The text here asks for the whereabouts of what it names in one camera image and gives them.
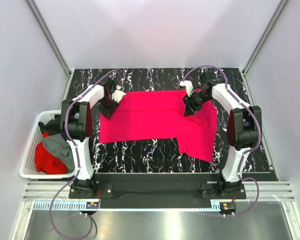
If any pink t shirt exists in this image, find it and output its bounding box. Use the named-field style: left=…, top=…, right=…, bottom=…
left=99, top=90, right=217, bottom=162

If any aluminium frame post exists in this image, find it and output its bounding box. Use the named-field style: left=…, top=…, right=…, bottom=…
left=26, top=0, right=74, bottom=78
left=242, top=0, right=289, bottom=75

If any left aluminium frame post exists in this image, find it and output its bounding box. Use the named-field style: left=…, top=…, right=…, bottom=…
left=26, top=0, right=74, bottom=78

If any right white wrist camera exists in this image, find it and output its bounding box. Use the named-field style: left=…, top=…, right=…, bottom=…
left=179, top=80, right=193, bottom=97

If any grey t shirt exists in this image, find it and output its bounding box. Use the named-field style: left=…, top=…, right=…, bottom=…
left=42, top=133, right=75, bottom=172

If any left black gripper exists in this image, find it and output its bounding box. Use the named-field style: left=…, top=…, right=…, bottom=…
left=98, top=96, right=120, bottom=120

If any aluminium rail profile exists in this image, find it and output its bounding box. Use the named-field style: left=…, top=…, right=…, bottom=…
left=23, top=181, right=295, bottom=202

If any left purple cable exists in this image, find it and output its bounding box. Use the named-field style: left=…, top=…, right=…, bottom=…
left=50, top=69, right=123, bottom=237

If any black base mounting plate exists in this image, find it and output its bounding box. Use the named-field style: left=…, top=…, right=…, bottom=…
left=69, top=173, right=246, bottom=211

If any right small connector board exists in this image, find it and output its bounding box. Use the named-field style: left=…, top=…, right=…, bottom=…
left=222, top=202, right=236, bottom=211

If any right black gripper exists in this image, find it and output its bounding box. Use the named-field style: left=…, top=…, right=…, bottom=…
left=182, top=90, right=213, bottom=118

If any red t shirt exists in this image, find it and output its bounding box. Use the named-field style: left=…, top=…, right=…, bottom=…
left=34, top=141, right=67, bottom=175

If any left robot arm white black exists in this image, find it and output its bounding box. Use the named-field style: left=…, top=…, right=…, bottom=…
left=60, top=78, right=125, bottom=198

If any small connector board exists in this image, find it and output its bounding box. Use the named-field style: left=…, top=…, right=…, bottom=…
left=222, top=202, right=236, bottom=211
left=86, top=201, right=100, bottom=209

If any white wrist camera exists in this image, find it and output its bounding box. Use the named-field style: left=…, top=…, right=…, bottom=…
left=179, top=80, right=193, bottom=97
left=112, top=86, right=126, bottom=103

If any black t shirt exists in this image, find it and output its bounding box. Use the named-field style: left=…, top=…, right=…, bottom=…
left=38, top=114, right=61, bottom=136

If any left small connector board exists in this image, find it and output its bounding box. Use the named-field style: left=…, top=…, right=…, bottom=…
left=86, top=201, right=100, bottom=209

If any right aluminium frame post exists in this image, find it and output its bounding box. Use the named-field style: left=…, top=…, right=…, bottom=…
left=242, top=0, right=289, bottom=75

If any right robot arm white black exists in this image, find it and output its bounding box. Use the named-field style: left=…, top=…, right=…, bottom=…
left=180, top=71, right=262, bottom=198

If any white slotted cable duct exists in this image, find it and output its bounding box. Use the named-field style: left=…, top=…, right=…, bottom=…
left=34, top=199, right=220, bottom=212

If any white plastic laundry basket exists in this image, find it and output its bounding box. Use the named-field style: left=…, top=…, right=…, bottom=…
left=19, top=110, right=75, bottom=180

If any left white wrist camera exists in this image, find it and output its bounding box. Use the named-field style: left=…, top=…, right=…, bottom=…
left=112, top=86, right=126, bottom=103

